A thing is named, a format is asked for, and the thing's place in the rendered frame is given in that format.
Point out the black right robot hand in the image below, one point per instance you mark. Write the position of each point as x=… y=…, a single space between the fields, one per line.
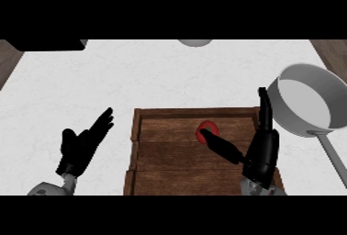
x=264 y=150

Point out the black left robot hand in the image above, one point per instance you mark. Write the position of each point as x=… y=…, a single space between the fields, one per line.
x=82 y=147

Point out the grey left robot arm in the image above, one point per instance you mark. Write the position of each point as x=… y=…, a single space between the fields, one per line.
x=54 y=187

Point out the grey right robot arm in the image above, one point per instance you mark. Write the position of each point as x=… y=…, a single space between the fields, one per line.
x=261 y=188

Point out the red tomato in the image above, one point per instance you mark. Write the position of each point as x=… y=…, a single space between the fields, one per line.
x=207 y=129

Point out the brown wooden tray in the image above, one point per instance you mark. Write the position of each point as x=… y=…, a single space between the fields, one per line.
x=190 y=156

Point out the black appliance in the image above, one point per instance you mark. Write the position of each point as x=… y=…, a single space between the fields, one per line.
x=48 y=44

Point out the grey round bowl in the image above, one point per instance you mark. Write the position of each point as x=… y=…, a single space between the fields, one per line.
x=196 y=42

